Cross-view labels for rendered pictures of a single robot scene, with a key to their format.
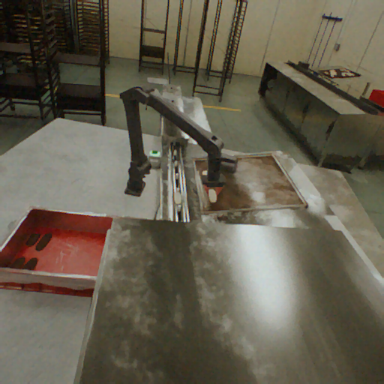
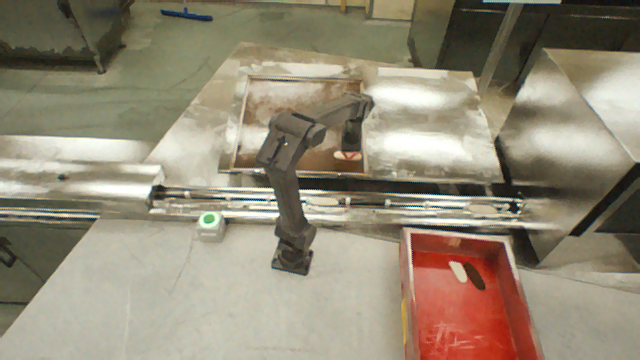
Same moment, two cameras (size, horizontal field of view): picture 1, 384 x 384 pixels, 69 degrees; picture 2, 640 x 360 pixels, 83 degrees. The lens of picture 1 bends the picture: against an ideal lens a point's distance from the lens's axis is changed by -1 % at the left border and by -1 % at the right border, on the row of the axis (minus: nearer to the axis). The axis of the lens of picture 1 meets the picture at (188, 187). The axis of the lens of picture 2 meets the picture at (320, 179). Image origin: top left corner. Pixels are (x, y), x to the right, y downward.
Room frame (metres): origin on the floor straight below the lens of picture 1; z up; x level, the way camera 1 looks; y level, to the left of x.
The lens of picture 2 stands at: (1.03, 0.85, 1.84)
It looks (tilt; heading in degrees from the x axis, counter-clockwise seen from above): 47 degrees down; 278
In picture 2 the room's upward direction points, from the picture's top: 4 degrees clockwise
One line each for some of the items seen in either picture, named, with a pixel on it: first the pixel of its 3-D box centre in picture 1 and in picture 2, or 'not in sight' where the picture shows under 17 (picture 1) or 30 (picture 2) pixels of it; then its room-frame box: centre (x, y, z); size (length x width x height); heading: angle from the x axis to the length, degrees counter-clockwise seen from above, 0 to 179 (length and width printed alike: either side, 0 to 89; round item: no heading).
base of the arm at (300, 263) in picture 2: (135, 182); (292, 253); (1.19, 0.27, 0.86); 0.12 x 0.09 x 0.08; 178
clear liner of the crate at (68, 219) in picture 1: (76, 249); (463, 313); (0.68, 0.37, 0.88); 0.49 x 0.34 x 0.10; 95
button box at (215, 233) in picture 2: (154, 161); (212, 229); (1.47, 0.23, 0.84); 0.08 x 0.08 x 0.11; 10
